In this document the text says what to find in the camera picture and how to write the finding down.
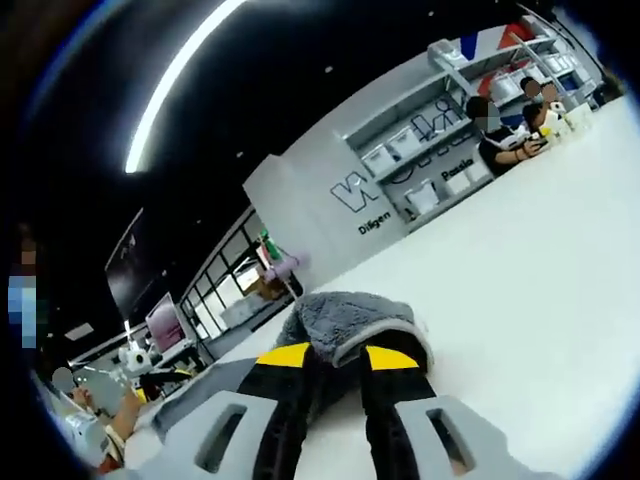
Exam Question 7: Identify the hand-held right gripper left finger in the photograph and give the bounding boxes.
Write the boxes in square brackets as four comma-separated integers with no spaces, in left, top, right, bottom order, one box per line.
[152,342,321,480]

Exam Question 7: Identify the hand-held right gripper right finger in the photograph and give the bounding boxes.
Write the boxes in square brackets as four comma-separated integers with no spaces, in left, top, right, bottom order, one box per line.
[359,344,549,480]

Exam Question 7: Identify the grey fleece towel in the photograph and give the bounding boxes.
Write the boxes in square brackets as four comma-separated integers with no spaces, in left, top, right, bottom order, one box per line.
[274,291,436,401]

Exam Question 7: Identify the person's left hand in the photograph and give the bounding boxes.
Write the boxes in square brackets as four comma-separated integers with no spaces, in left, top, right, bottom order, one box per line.
[110,383,145,434]

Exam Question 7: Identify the grey flat panel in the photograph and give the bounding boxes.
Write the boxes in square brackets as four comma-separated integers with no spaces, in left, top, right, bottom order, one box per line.
[74,372,126,416]

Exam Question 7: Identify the computer monitor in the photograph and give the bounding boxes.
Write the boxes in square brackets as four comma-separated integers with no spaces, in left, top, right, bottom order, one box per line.
[144,292,184,354]

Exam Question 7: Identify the white chest device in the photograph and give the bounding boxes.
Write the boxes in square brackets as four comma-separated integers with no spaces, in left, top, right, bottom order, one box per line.
[62,412,112,469]

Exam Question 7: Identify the grey counter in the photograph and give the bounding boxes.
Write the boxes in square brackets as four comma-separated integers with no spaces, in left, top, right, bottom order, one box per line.
[199,299,301,361]

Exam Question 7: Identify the large dark hanging screen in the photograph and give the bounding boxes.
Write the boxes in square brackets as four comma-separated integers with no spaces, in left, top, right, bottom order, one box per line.
[104,207,174,321]

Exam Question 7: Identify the white storage box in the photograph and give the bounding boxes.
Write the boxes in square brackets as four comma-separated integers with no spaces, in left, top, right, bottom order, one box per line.
[219,299,261,329]

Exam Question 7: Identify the cardboard box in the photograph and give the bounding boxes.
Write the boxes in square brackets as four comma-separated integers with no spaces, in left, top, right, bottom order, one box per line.
[254,277,286,301]

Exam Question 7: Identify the purple rolled mat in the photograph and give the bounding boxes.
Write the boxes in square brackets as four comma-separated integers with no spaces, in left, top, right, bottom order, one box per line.
[263,252,312,281]

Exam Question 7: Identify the green and red hanging items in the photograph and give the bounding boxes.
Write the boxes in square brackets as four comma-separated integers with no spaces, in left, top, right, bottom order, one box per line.
[257,227,282,266]

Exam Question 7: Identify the shelf with white boxes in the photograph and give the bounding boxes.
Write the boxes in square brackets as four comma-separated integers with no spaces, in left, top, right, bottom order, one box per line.
[362,49,586,215]

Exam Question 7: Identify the ceiling light strip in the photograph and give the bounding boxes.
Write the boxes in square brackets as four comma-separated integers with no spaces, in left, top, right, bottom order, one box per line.
[124,0,246,175]

